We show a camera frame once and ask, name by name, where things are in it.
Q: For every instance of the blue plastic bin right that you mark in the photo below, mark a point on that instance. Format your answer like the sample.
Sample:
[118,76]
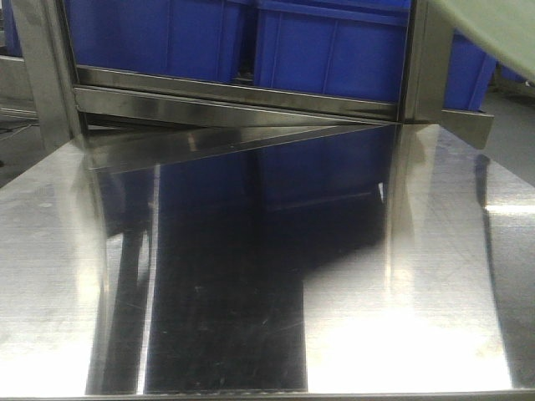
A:
[352,49]

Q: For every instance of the blue plastic bin left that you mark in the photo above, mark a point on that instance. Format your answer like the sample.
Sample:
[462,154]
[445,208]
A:
[187,39]

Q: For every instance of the stainless steel shelf rack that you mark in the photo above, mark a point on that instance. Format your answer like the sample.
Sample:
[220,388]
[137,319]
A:
[46,84]

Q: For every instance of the pale green plate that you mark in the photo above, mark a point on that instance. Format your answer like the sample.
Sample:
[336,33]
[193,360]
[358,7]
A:
[504,29]

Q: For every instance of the blue plastic bin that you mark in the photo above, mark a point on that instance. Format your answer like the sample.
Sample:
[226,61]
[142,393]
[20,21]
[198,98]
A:
[187,39]
[352,49]

